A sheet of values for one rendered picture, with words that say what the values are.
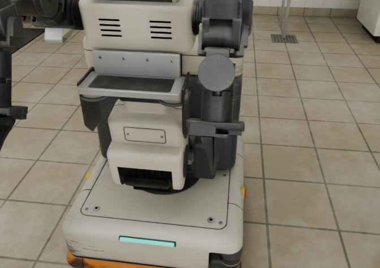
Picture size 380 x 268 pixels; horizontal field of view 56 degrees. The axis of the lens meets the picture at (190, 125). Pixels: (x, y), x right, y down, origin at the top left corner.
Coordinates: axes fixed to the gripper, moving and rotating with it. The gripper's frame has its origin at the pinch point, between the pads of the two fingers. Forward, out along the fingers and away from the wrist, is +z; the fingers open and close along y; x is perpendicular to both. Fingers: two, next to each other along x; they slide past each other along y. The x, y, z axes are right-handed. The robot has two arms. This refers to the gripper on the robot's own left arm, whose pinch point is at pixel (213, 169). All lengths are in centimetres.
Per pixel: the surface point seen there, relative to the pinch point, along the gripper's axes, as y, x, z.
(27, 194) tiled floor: -92, 92, 38
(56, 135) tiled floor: -100, 135, 16
